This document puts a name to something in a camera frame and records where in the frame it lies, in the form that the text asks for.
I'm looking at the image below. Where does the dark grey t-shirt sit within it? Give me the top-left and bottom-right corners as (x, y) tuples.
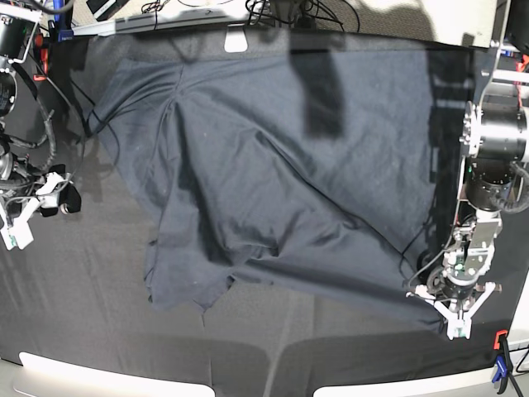
(88, 50), (441, 330)

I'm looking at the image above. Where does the blue clamp far left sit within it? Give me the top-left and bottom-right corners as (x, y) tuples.
(44, 0), (74, 43)

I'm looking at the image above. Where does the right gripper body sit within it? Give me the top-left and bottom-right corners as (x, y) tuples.
(1, 165), (73, 251)

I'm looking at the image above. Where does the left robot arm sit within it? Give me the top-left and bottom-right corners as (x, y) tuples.
(405, 1), (528, 340)

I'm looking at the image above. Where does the black cable bundle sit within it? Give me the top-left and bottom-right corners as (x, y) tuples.
(244, 0), (360, 33)

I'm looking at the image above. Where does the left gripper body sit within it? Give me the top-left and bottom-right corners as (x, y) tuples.
(406, 268), (503, 340)

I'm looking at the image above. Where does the red blue clamp near right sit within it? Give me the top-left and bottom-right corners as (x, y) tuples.
(492, 329), (523, 397)

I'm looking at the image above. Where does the red black clamp far left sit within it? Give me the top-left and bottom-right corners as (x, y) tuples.
(32, 33), (50, 82)

